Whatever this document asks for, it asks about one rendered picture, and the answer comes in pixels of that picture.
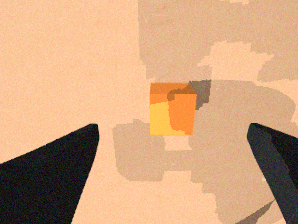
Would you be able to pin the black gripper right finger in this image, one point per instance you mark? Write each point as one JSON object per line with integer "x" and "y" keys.
{"x": 277, "y": 155}

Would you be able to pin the orange block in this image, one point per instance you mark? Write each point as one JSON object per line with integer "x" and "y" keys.
{"x": 172, "y": 109}

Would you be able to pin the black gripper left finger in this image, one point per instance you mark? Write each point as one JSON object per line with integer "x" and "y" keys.
{"x": 44, "y": 186}

